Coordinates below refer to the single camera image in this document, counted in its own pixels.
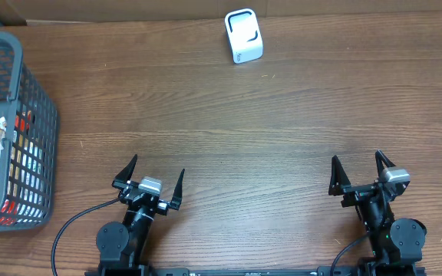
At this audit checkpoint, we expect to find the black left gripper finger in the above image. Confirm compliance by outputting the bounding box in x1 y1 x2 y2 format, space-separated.
170 169 185 205
114 154 138 183

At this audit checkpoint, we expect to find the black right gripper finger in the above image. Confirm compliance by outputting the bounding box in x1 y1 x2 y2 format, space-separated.
329 156 351 190
374 149 395 175

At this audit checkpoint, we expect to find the orange pasta package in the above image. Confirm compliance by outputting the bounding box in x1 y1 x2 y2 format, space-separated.
0 115 42 226

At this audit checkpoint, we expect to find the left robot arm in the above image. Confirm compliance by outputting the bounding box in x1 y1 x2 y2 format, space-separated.
95 156 185 276

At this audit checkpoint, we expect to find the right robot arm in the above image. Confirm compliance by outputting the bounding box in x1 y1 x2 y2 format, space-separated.
328 150 427 275

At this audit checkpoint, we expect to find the white barcode scanner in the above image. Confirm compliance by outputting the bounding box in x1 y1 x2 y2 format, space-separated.
224 8 263 64

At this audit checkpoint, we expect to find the grey plastic shopping basket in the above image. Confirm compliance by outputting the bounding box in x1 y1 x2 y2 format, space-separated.
0 31 60 232

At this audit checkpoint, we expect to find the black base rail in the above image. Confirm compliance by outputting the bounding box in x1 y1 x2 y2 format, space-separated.
84 266 427 276

